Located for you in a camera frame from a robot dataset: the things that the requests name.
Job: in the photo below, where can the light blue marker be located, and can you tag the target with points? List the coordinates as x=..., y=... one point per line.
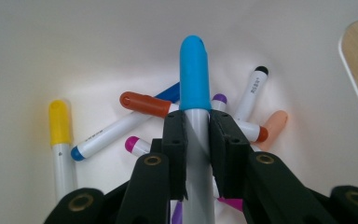
x=194, y=77

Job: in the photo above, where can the brown marker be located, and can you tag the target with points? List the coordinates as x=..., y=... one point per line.
x=143, y=104

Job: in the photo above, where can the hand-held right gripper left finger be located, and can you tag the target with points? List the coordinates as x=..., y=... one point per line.
x=175, y=149

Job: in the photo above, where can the peach marker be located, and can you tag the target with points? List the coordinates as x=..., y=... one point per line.
x=275, y=126

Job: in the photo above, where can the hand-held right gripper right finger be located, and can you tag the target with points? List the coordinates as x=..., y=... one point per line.
x=230, y=155

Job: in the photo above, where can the purple marker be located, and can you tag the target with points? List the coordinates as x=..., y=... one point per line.
x=219, y=99

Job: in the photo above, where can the black marker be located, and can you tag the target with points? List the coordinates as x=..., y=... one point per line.
x=254, y=84

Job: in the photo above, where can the yellow marker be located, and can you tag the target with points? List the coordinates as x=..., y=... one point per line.
x=60, y=124

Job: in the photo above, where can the magenta marker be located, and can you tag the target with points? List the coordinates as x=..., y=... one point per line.
x=132, y=144

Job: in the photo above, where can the white plastic bin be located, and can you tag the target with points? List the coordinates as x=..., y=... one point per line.
x=74, y=46

